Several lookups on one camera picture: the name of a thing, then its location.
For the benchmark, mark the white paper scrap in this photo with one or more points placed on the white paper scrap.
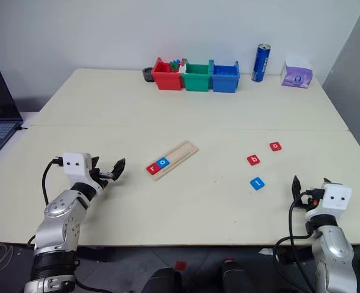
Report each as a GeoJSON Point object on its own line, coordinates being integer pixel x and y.
{"type": "Point", "coordinates": [266, 252]}

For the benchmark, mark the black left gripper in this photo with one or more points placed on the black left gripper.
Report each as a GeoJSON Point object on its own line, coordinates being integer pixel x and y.
{"type": "Point", "coordinates": [102, 180]}

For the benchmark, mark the white toy brick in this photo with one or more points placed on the white toy brick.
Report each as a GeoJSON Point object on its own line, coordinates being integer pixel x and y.
{"type": "Point", "coordinates": [183, 69]}

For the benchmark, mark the blue letter tile t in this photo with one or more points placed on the blue letter tile t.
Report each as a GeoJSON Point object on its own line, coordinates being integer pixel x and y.
{"type": "Point", "coordinates": [257, 183]}

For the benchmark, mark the red letter tile b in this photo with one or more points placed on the red letter tile b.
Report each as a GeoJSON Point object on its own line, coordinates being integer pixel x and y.
{"type": "Point", "coordinates": [254, 160]}

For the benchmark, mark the wooden letter tray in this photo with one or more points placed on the wooden letter tray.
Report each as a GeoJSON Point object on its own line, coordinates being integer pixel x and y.
{"type": "Point", "coordinates": [180, 154]}

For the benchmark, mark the blue drink can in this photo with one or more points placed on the blue drink can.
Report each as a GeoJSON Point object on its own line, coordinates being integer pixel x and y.
{"type": "Point", "coordinates": [260, 64]}

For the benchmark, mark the blue toy brick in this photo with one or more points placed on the blue toy brick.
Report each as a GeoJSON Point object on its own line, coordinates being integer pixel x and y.
{"type": "Point", "coordinates": [177, 61]}

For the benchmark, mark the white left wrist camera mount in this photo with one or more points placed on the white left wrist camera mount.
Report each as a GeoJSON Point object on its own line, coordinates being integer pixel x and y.
{"type": "Point", "coordinates": [74, 171]}

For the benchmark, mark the blue plastic bin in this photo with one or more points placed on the blue plastic bin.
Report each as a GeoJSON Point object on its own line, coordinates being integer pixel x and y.
{"type": "Point", "coordinates": [224, 82]}

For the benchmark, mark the dark rounded shape red top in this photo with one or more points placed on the dark rounded shape red top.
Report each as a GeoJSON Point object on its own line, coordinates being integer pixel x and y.
{"type": "Point", "coordinates": [236, 277]}

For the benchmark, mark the green plastic bin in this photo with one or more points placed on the green plastic bin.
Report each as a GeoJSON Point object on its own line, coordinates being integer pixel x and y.
{"type": "Point", "coordinates": [196, 81]}

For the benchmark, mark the red plastic bin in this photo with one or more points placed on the red plastic bin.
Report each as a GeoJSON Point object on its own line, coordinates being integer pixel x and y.
{"type": "Point", "coordinates": [166, 79]}

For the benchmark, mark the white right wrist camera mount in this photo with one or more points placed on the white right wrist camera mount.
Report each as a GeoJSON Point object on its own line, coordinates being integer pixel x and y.
{"type": "Point", "coordinates": [335, 198]}

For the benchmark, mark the red letter tile o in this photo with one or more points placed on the red letter tile o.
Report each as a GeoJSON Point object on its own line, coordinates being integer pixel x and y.
{"type": "Point", "coordinates": [275, 146]}

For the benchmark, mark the green toy brick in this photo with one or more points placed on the green toy brick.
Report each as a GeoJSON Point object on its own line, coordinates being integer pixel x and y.
{"type": "Point", "coordinates": [174, 66]}

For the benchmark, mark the dark laptop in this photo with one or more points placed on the dark laptop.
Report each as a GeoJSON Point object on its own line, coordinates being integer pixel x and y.
{"type": "Point", "coordinates": [0, 103]}

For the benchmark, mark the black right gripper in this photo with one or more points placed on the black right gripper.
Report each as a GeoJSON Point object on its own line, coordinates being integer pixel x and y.
{"type": "Point", "coordinates": [308, 203]}

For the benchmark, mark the red letter tile r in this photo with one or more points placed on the red letter tile r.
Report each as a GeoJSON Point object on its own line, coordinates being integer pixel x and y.
{"type": "Point", "coordinates": [152, 168]}

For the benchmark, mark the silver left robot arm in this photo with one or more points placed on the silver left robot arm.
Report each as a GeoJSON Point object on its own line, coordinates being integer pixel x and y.
{"type": "Point", "coordinates": [58, 210]}

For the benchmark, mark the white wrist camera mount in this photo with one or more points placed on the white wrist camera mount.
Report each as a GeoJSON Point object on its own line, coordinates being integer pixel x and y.
{"type": "Point", "coordinates": [74, 171]}
{"type": "Point", "coordinates": [335, 198]}

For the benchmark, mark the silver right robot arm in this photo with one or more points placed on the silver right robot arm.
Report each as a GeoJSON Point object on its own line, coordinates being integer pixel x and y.
{"type": "Point", "coordinates": [332, 250]}

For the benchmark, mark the blue letter tile o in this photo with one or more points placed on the blue letter tile o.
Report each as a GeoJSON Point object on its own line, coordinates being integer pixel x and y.
{"type": "Point", "coordinates": [162, 162]}

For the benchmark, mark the purple tissue pack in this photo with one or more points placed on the purple tissue pack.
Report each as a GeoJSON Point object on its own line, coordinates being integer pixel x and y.
{"type": "Point", "coordinates": [296, 76]}

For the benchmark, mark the black round dish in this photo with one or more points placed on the black round dish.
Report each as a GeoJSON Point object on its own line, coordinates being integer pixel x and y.
{"type": "Point", "coordinates": [147, 74]}

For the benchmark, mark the red square floor piece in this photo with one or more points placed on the red square floor piece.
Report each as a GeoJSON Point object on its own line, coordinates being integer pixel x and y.
{"type": "Point", "coordinates": [181, 265]}

